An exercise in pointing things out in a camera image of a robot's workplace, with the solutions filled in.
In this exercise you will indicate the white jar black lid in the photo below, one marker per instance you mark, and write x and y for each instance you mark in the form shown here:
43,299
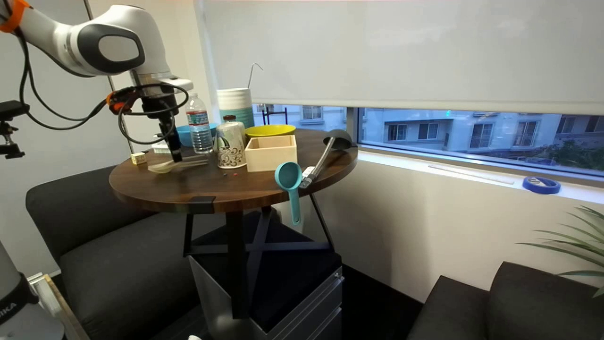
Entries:
232,127

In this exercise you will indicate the light wooden box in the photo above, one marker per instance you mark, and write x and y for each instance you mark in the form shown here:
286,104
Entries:
273,157

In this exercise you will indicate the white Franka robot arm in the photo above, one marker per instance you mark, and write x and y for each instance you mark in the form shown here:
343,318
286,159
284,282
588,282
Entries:
107,40

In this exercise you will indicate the white green-striped pack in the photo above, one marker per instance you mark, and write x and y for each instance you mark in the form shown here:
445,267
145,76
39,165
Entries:
162,148

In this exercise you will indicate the teal plastic scoop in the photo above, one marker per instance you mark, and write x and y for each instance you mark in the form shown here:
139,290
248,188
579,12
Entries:
290,178

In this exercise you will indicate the black camera stand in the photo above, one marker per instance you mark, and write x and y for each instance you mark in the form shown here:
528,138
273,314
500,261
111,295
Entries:
13,125

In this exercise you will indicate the small beige printed block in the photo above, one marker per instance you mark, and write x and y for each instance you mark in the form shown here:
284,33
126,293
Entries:
139,159

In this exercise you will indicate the green potted plant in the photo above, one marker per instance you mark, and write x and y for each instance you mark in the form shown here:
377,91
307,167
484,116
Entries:
579,246

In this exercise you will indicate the blue tape roll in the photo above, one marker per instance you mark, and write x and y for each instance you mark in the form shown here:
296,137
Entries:
541,186

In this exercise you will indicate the blue bowl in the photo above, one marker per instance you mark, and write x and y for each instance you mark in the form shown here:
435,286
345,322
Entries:
188,135

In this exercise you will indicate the dark gray sofa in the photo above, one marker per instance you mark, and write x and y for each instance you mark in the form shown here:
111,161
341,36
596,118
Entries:
114,271
522,308

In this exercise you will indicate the white roller blind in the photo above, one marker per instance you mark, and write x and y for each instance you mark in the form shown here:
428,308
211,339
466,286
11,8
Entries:
409,50

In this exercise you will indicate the light wooden frame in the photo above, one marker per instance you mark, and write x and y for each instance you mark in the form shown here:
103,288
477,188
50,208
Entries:
60,305

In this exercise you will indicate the clear plastic water bottle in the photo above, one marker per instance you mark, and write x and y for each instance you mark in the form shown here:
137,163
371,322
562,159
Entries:
199,125

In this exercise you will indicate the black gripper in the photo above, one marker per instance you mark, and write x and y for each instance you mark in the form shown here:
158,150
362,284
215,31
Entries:
164,114

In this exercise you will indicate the white plastic spoon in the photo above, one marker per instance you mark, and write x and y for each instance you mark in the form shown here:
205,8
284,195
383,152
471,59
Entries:
164,169

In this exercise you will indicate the white plastic fork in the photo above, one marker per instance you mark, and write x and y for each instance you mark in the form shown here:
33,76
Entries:
198,159

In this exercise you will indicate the white teal tub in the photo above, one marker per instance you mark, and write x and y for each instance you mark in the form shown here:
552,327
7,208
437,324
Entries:
235,104

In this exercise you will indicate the yellow bowl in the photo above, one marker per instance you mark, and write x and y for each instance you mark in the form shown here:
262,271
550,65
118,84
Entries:
271,131

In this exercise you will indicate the glass window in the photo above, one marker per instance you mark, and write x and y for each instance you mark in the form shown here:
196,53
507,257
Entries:
479,135

